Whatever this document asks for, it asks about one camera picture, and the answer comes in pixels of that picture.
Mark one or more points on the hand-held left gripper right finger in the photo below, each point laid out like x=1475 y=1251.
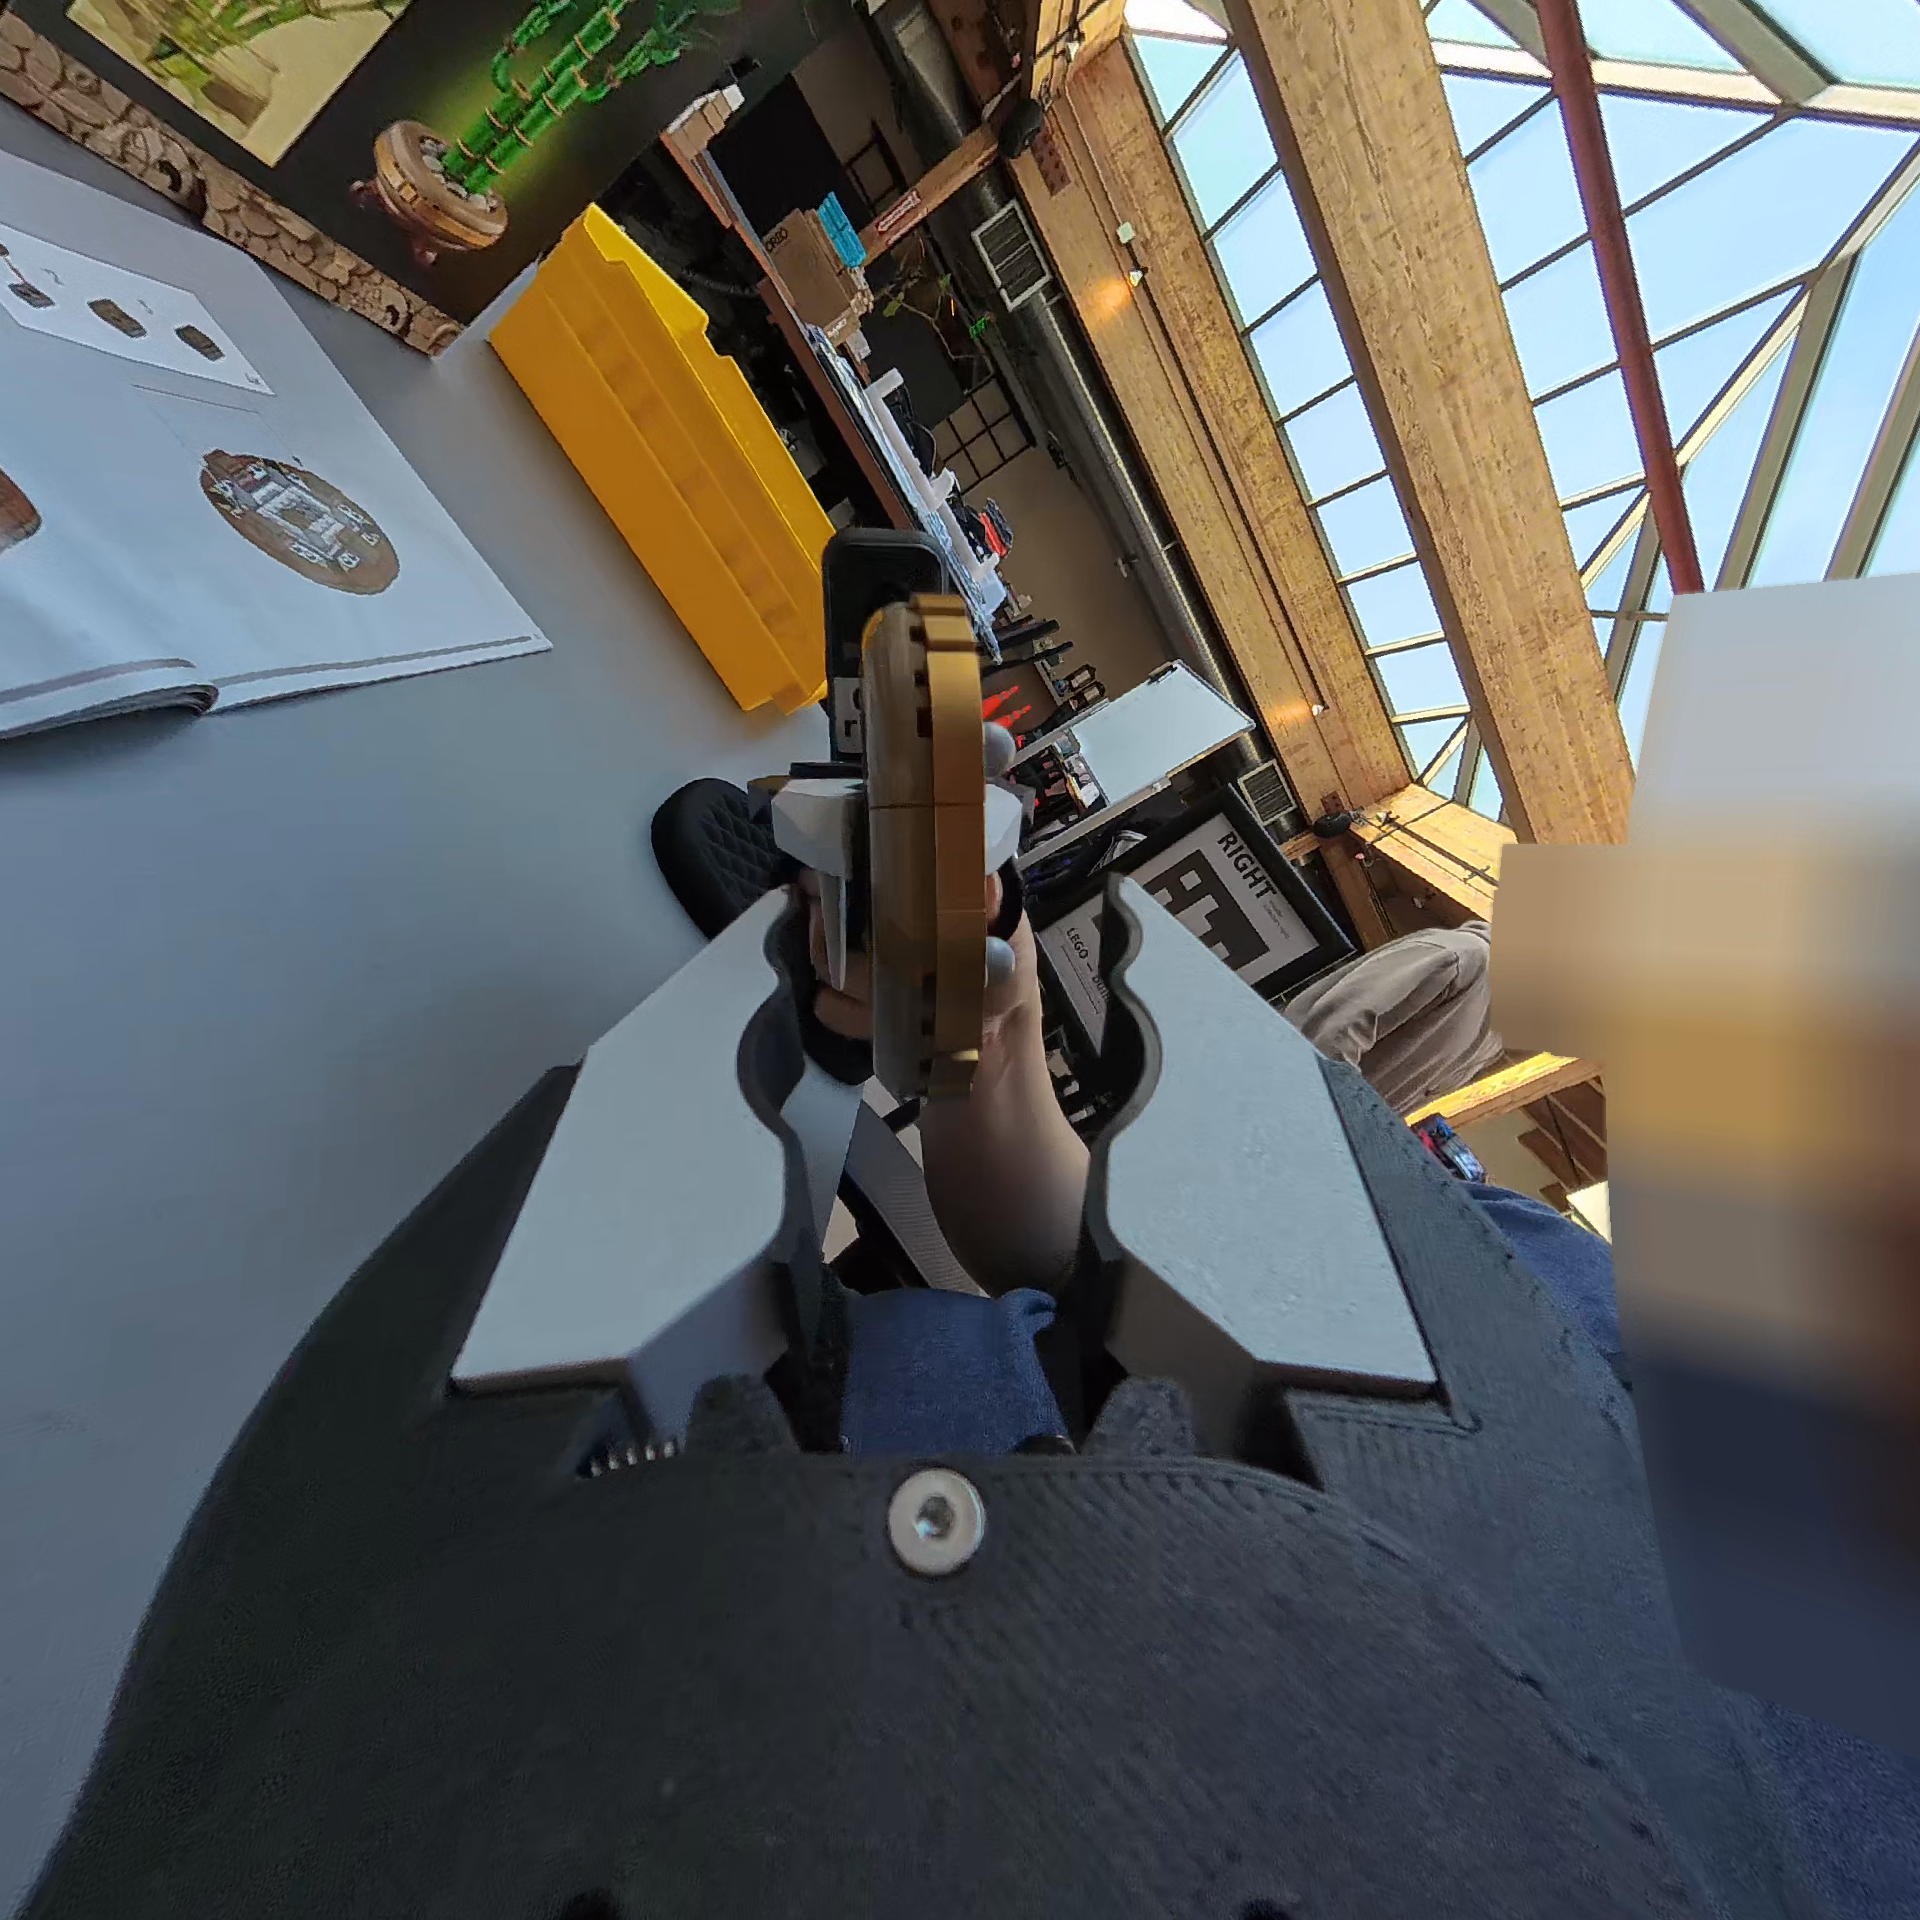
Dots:
x=1259 y=1201

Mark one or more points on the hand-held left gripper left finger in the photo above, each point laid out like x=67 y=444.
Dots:
x=644 y=1201

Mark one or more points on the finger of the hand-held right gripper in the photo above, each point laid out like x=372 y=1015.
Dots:
x=825 y=832
x=1003 y=832

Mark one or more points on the round gold lego base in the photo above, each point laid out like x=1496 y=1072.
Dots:
x=921 y=839

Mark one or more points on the person's right forearm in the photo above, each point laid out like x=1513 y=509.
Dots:
x=1003 y=1184

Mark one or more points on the black lego box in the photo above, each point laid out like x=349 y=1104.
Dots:
x=675 y=136

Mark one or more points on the lego instruction booklet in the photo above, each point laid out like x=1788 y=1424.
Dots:
x=300 y=629

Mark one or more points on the person's right hand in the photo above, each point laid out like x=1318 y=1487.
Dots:
x=1012 y=1028

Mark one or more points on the black padded wrist rest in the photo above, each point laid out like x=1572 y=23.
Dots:
x=714 y=848

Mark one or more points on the white framed board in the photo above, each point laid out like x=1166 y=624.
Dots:
x=1154 y=727

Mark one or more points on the black framed marker sign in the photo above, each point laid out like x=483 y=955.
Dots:
x=1229 y=901

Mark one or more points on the yellow plastic bin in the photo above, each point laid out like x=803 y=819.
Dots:
x=644 y=436

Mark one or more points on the brown cardboard box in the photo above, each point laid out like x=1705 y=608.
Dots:
x=810 y=277

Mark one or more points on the person's navy sweatshirt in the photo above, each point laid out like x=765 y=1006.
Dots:
x=1558 y=1276

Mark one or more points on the person's blue jeans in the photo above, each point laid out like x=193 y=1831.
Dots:
x=945 y=1366

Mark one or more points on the blue plastic crate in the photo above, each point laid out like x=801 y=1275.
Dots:
x=843 y=225

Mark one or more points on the red metal pipe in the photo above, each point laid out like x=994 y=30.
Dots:
x=1612 y=270

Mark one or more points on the framed wall vent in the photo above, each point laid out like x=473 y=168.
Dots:
x=1010 y=254

